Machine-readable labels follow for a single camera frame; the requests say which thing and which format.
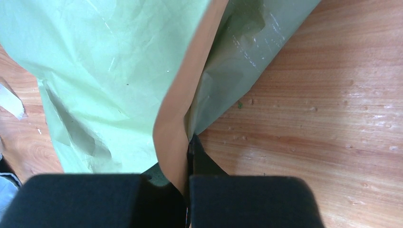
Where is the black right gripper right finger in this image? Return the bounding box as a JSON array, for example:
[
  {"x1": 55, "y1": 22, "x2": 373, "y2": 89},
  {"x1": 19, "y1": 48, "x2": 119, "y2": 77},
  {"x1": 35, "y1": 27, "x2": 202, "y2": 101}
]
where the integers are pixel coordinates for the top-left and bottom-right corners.
[{"x1": 187, "y1": 135, "x2": 324, "y2": 228}]

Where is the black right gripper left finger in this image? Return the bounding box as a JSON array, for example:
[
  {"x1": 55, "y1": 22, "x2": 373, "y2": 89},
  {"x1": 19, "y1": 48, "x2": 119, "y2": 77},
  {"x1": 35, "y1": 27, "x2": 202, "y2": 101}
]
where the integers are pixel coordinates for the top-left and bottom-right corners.
[{"x1": 0, "y1": 165, "x2": 188, "y2": 228}]

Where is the cream ribbon strap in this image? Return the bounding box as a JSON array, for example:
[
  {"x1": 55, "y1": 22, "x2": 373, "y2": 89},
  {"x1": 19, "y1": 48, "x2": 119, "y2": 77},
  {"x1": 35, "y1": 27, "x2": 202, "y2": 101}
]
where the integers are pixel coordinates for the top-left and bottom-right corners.
[{"x1": 0, "y1": 82, "x2": 27, "y2": 121}]

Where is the green and peach wrapping paper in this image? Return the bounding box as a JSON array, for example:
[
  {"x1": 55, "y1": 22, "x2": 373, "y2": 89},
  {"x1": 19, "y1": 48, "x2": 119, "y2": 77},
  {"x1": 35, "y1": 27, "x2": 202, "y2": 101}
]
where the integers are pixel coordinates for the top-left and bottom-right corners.
[{"x1": 0, "y1": 0, "x2": 318, "y2": 193}]

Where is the light blue cloth bag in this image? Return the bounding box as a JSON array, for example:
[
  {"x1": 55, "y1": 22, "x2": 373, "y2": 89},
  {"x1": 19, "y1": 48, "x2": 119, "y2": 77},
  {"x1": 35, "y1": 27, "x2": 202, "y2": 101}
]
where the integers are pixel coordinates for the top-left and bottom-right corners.
[{"x1": 0, "y1": 154, "x2": 21, "y2": 220}]

